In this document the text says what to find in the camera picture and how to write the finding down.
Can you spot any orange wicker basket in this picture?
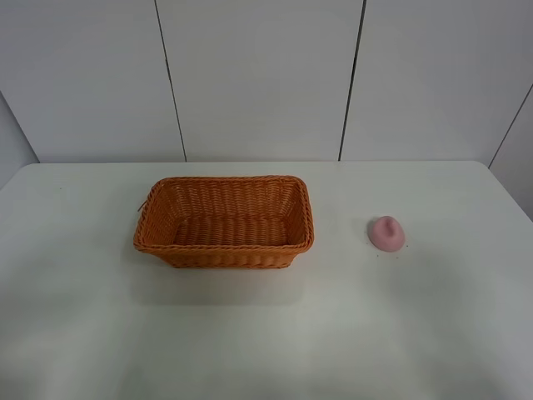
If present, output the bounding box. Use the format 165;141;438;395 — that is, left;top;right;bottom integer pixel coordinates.
133;175;314;269

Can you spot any pink peach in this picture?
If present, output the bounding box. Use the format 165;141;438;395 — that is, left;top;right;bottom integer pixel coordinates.
367;216;406;253

